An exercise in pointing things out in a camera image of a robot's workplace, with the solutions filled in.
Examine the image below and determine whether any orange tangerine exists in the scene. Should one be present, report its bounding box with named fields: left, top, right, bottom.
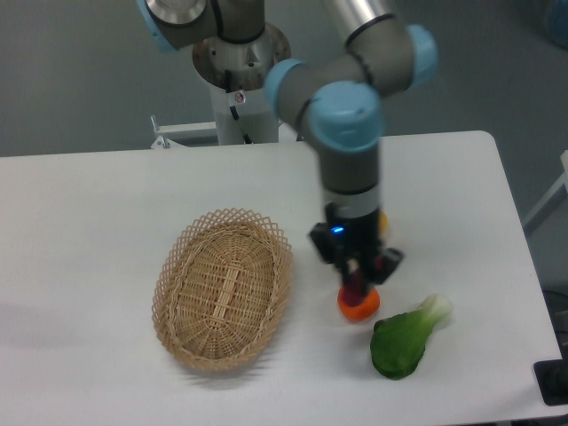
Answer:
left=337, top=288, right=381, bottom=322

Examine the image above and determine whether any green bok choy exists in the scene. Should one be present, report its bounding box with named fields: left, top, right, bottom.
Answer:
left=369, top=294, right=453, bottom=380

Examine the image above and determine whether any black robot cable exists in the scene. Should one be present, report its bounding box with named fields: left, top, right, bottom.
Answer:
left=224, top=69, right=253, bottom=146

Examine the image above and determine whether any yellow mango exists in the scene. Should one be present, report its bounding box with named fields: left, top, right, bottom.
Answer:
left=378, top=210, right=389, bottom=235

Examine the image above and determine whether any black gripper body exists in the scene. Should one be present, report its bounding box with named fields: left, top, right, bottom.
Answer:
left=325, top=202, right=382, bottom=263

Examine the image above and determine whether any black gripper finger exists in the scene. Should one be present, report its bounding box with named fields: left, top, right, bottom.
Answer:
left=359, top=247, right=405, bottom=296
left=309, top=222, right=354, bottom=290

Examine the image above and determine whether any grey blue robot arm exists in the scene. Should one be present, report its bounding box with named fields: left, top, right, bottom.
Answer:
left=138, top=1, right=438, bottom=304

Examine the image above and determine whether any black device at table edge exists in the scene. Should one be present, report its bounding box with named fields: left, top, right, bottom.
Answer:
left=533, top=359, right=567, bottom=406

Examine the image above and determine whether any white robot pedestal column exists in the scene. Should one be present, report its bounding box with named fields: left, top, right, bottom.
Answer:
left=193, top=23, right=291, bottom=146

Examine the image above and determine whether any woven wicker oval basket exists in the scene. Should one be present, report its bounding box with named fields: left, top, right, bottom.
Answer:
left=152, top=208, right=293, bottom=373

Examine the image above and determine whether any purple sweet potato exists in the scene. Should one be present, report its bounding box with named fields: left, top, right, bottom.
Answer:
left=340, top=259, right=383, bottom=307

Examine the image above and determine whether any white frame at right edge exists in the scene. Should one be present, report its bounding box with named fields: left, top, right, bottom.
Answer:
left=522, top=151, right=567, bottom=236

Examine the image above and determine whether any white metal mounting frame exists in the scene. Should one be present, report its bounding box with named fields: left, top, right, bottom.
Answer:
left=149, top=114, right=307, bottom=150

